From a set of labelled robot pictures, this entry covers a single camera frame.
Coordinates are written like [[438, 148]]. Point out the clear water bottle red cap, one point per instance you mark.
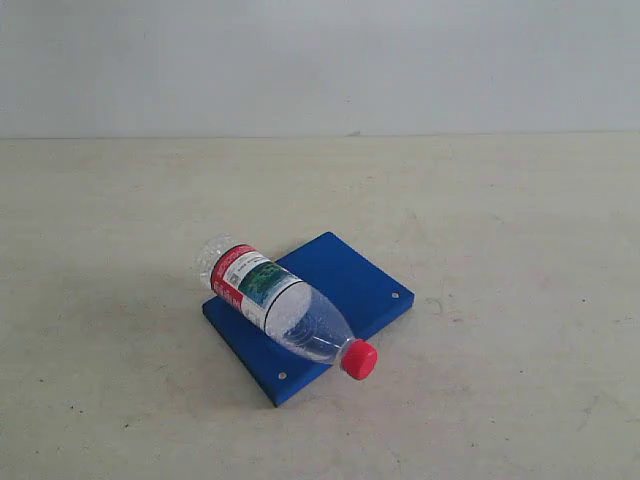
[[288, 310]]

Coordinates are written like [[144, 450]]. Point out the blue file folder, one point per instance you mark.
[[368, 298]]

